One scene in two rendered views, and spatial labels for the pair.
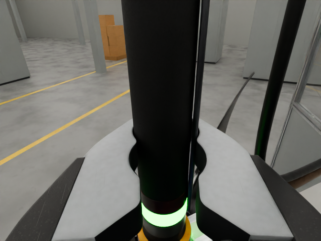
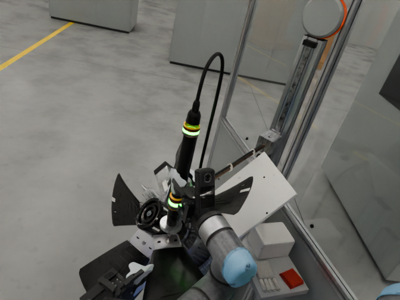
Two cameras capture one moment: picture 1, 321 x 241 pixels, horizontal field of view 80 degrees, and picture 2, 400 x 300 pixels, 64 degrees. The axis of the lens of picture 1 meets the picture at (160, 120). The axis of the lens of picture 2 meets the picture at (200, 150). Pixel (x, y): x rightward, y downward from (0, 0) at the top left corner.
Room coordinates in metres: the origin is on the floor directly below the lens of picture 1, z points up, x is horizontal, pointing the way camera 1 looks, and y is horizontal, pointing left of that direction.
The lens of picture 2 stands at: (-0.53, 0.38, 2.01)
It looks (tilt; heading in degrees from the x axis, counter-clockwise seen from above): 32 degrees down; 326
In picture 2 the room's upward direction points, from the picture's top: 13 degrees clockwise
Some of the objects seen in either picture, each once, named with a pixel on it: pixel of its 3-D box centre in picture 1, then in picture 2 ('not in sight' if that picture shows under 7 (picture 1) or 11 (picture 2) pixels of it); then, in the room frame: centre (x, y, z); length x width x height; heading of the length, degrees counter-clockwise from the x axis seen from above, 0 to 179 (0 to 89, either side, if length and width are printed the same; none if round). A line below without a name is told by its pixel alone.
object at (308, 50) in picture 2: not in sight; (284, 113); (0.38, -0.62, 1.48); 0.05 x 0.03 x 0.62; 25
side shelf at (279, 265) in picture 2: not in sight; (266, 261); (0.11, -0.56, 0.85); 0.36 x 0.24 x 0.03; 170
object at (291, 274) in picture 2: not in sight; (291, 278); (-0.02, -0.60, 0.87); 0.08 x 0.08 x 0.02; 1
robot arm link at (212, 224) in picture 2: not in sight; (216, 230); (-0.11, -0.01, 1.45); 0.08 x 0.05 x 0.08; 90
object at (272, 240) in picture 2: not in sight; (269, 237); (0.18, -0.61, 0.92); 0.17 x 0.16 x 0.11; 80
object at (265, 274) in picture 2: not in sight; (265, 275); (0.03, -0.49, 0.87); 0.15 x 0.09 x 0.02; 166
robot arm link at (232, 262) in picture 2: not in sight; (231, 258); (-0.19, 0.00, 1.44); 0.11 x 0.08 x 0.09; 0
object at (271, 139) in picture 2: not in sight; (269, 141); (0.36, -0.57, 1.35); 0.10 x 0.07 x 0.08; 115
